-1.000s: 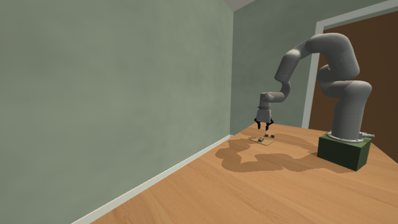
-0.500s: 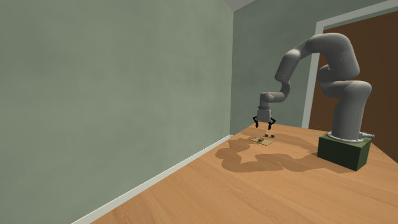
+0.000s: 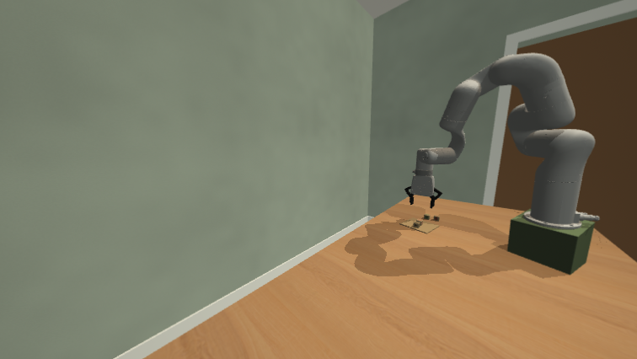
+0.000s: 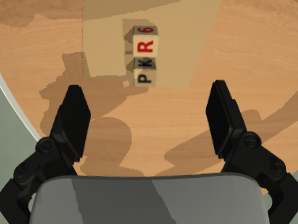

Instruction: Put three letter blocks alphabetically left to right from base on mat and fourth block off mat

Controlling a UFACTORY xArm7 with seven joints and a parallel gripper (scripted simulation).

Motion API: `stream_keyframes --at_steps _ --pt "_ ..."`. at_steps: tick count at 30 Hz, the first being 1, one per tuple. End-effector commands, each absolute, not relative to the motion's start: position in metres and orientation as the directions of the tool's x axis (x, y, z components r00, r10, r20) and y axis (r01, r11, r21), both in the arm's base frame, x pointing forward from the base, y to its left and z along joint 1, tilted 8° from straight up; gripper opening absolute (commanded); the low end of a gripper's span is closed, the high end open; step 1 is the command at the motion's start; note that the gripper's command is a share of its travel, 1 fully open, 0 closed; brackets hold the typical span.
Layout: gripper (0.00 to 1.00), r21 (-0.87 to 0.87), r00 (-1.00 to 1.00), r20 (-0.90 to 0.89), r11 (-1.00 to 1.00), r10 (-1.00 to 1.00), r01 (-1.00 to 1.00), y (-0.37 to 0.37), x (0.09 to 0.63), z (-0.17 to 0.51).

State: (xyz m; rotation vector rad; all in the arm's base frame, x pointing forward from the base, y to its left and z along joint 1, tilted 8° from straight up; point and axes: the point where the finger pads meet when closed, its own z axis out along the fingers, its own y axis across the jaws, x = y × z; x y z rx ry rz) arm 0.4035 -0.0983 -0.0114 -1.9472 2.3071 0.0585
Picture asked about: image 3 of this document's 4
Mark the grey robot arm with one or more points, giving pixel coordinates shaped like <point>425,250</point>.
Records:
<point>548,106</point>

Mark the tan flat mat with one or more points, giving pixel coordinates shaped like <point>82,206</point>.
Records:
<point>426,227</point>

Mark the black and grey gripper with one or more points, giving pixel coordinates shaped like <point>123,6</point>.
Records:
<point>423,186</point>

